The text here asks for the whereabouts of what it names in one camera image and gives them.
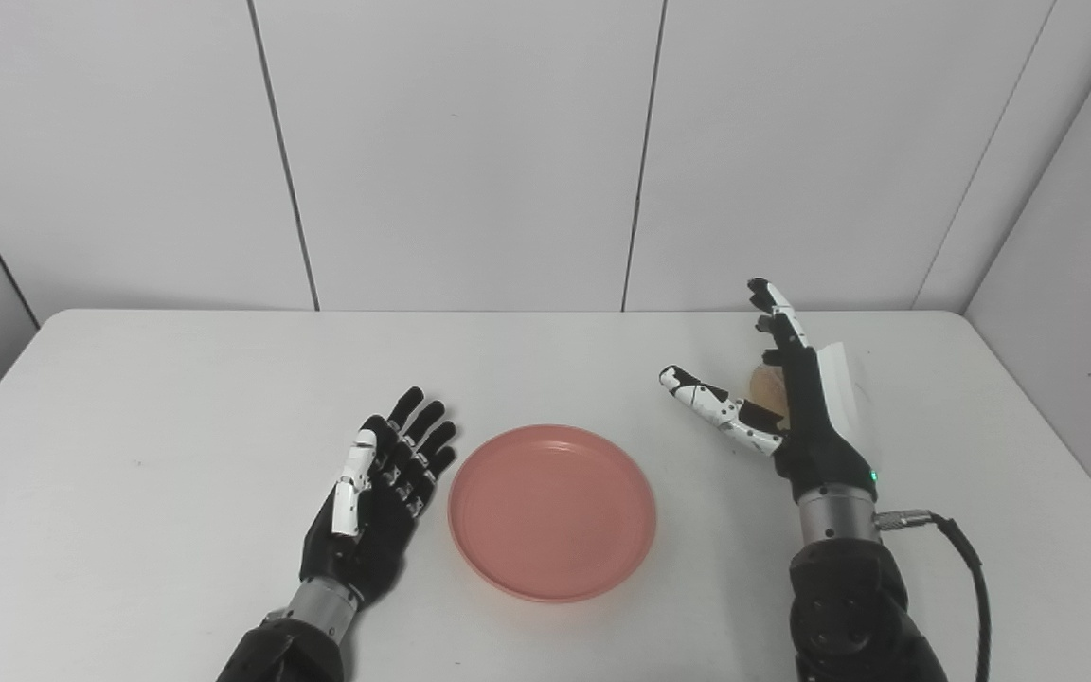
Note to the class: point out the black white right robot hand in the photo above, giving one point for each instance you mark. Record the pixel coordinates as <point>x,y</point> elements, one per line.
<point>820,445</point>

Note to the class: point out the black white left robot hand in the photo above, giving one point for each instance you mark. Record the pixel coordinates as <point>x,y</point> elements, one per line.
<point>380,530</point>

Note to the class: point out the brown bread roll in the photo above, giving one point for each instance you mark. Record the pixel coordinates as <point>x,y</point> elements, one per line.
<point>767,386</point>

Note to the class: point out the pink round plate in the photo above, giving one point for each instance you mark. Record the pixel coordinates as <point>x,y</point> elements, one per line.
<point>553,511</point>

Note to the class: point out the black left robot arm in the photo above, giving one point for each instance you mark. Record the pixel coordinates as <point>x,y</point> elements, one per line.
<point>290,649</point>

